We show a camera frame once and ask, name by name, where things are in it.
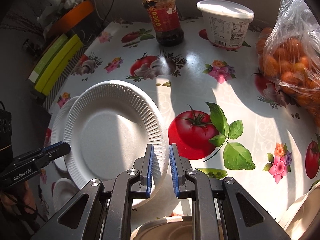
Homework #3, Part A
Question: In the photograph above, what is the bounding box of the beige pulp bowl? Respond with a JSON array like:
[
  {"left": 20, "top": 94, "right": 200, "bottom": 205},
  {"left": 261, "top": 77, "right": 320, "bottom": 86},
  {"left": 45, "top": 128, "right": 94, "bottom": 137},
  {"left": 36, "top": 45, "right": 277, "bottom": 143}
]
[
  {"left": 130, "top": 216, "right": 225, "bottom": 240},
  {"left": 278, "top": 180, "right": 319, "bottom": 239}
]

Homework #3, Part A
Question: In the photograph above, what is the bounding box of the left hand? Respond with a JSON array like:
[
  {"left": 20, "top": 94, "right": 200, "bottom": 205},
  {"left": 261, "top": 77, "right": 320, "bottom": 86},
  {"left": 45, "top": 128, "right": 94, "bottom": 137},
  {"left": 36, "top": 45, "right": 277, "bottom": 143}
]
[{"left": 1, "top": 181, "right": 37, "bottom": 214}]

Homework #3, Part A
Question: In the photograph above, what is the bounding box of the white foam plate underneath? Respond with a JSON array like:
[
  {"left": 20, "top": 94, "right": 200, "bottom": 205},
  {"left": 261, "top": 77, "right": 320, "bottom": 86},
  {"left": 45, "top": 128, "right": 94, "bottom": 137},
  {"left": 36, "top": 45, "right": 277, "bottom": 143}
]
[{"left": 51, "top": 96, "right": 78, "bottom": 173}]

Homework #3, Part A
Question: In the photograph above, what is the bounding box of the small white foam plate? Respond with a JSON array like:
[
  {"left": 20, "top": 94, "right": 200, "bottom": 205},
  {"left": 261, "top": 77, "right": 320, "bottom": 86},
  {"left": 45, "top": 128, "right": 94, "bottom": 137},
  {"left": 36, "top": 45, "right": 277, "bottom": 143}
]
[{"left": 53, "top": 178, "right": 79, "bottom": 212}]

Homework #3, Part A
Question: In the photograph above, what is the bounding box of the yellow box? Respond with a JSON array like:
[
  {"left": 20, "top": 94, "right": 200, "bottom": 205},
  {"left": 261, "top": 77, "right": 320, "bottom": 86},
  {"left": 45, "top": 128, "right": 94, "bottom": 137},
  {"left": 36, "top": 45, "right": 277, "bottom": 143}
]
[{"left": 34, "top": 34, "right": 83, "bottom": 96}]

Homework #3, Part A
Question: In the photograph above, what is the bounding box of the floral vinyl tablecloth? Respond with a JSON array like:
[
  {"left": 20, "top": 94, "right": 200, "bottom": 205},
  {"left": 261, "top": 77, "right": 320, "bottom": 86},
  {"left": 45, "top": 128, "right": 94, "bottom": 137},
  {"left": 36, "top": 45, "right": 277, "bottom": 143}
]
[{"left": 40, "top": 19, "right": 319, "bottom": 231}]

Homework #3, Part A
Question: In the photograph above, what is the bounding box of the green box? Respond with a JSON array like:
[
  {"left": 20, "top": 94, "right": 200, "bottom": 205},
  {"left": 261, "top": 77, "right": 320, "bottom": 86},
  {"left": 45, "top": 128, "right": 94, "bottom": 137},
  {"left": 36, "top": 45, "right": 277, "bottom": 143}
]
[{"left": 28, "top": 34, "right": 68, "bottom": 83}]

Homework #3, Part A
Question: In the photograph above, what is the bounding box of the orange box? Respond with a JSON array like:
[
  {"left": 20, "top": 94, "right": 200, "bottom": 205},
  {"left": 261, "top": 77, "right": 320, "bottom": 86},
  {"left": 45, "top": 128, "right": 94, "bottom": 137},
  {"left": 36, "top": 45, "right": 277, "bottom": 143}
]
[{"left": 46, "top": 0, "right": 94, "bottom": 38}]

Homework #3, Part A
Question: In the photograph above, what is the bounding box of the plastic bag of oranges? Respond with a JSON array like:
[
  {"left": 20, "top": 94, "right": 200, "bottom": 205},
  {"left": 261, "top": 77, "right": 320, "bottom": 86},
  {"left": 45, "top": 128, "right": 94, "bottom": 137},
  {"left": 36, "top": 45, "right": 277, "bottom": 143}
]
[{"left": 259, "top": 0, "right": 319, "bottom": 126}]

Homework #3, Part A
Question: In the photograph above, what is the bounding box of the red label sauce jar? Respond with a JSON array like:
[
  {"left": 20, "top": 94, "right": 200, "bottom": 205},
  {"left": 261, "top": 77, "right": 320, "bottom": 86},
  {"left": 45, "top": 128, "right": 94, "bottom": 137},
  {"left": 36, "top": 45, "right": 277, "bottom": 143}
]
[{"left": 142, "top": 0, "right": 184, "bottom": 47}]

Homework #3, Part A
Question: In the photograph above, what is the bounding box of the white plastic tub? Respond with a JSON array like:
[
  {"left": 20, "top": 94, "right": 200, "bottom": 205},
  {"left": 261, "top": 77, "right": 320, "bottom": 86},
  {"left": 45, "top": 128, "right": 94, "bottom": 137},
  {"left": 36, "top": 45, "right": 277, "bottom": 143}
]
[{"left": 196, "top": 0, "right": 254, "bottom": 49}]

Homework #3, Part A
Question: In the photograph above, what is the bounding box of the black camera box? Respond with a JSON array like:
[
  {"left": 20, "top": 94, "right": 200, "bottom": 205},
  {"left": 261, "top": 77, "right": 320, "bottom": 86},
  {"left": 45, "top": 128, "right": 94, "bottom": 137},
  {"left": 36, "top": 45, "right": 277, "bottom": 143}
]
[{"left": 0, "top": 101, "right": 12, "bottom": 151}]

